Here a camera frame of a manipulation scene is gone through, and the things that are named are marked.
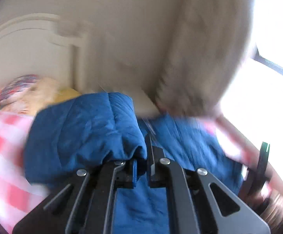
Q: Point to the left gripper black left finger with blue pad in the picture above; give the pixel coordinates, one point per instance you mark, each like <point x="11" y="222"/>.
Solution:
<point x="84" y="203"/>

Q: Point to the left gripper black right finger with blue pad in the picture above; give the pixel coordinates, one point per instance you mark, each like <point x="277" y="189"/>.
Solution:
<point x="197" y="201"/>

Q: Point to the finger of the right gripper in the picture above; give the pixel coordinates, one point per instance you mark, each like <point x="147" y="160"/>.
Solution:
<point x="258" y="177"/>

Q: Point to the blue quilted down jacket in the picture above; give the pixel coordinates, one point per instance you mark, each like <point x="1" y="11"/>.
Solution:
<point x="86" y="131"/>

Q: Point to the pink checkered bed sheet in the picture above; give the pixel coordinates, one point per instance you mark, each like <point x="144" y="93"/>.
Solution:
<point x="18" y="196"/>

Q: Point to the white bedside table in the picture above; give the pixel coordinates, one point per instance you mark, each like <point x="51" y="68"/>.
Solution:
<point x="143" y="105"/>

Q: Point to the yellow pillow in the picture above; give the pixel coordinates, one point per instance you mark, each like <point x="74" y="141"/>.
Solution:
<point x="65" y="94"/>

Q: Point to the beige floral pillow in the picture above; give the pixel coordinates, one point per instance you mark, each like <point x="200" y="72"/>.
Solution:
<point x="38" y="97"/>

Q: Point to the red blue patterned pillow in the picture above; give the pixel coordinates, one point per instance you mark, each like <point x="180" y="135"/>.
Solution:
<point x="17" y="88"/>

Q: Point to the beige ship print curtain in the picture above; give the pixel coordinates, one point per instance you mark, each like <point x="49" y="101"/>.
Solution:
<point x="210" y="41"/>

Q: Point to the cream wooden headboard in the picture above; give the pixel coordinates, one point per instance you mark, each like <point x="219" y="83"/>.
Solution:
<point x="46" y="45"/>

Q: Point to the window frame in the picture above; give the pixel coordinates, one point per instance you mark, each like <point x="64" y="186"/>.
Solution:
<point x="257" y="57"/>

